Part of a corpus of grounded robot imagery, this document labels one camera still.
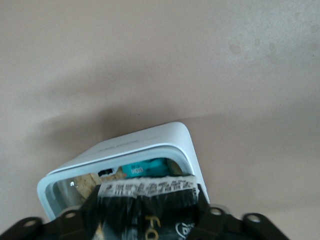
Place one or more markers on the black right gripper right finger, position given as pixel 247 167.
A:
pixel 250 227

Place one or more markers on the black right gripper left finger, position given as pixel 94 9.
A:
pixel 37 231

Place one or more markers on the black snack wrapper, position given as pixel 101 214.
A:
pixel 150 212

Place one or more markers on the white square trash bin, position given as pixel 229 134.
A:
pixel 150 140

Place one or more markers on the golden brown snack wrapper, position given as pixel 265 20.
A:
pixel 86 183

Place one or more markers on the teal snack packet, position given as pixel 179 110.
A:
pixel 147 168

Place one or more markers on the brown table cover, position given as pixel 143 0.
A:
pixel 125 62

